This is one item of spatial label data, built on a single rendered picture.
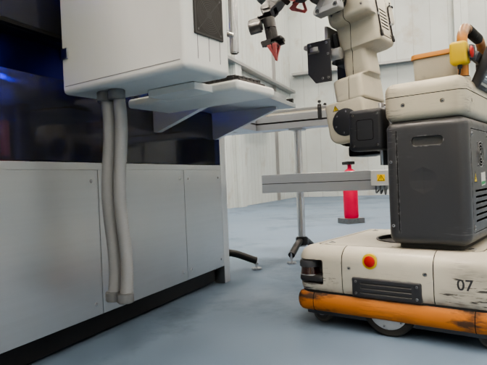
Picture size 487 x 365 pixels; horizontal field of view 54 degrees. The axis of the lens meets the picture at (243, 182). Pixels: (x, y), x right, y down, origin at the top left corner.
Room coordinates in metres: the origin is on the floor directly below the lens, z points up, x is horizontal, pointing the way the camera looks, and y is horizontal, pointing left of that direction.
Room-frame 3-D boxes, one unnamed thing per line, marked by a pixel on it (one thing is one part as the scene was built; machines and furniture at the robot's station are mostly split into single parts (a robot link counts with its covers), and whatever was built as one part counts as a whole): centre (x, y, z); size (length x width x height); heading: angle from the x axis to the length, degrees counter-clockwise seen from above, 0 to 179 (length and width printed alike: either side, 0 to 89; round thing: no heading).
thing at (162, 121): (1.88, 0.19, 0.79); 0.34 x 0.03 x 0.13; 65
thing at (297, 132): (3.14, -0.36, 0.46); 0.09 x 0.09 x 0.77; 65
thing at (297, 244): (3.14, -0.36, 0.07); 0.50 x 0.08 x 0.14; 155
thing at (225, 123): (2.34, -0.02, 0.79); 0.34 x 0.03 x 0.13; 65
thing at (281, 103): (2.11, 0.10, 0.87); 0.70 x 0.48 x 0.02; 155
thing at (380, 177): (2.86, -0.82, 0.50); 0.12 x 0.05 x 0.09; 65
